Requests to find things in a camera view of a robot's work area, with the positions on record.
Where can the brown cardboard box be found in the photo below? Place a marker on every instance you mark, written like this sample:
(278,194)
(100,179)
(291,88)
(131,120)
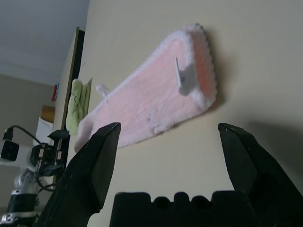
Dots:
(48,113)

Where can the red and blue hanging object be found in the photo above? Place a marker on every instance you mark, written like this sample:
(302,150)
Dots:
(55,92)

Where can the pink fluffy towel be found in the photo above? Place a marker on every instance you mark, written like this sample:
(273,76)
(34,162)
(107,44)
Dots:
(146,104)

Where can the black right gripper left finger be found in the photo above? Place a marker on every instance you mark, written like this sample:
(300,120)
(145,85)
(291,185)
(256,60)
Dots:
(80,179)

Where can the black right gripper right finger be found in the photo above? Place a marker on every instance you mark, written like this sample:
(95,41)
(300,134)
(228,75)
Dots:
(260,179)

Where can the green folded towel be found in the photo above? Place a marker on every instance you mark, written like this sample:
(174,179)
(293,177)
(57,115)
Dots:
(75,106)

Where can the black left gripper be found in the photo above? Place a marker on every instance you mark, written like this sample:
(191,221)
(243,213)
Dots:
(47,153)

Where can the white bag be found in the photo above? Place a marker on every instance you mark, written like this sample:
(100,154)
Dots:
(43,130)

